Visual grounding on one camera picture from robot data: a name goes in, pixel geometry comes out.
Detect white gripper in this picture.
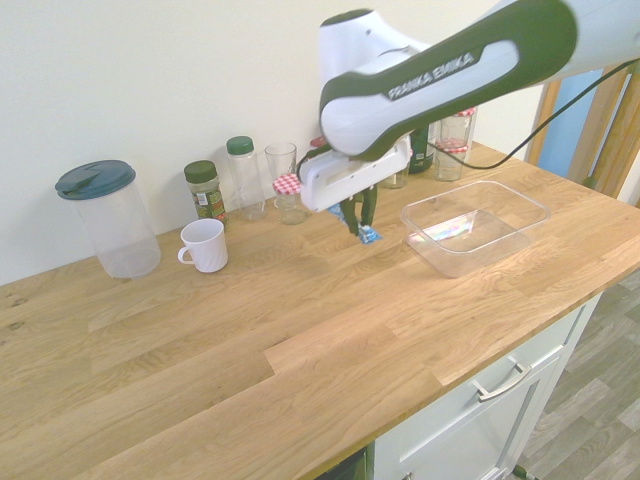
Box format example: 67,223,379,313
299,139,412,237

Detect blue protein bar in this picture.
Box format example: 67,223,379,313
326,202,384,247

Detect clear plastic rectangular container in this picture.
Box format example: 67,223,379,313
399,179,553,279

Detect black shaker bottle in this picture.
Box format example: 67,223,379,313
408,124,437,176

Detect tall clear drinking glass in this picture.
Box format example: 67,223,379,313
263,142,300,206

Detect clear bottle green cap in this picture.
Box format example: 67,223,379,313
225,135,268,223

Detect tall jar red checked lid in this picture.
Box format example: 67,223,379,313
439,106,479,151

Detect spice jar dark green lid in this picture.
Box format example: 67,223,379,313
182,159,229,227

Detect white ceramic mug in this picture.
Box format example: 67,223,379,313
176,217,230,274

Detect clear pitcher teal lid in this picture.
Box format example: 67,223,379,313
54,159,163,281

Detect white kitchen cabinet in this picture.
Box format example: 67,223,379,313
371,293,605,480

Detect silver drawer handle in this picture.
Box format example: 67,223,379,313
474,361,533,404

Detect wooden door frame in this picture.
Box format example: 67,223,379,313
524,60,640,212

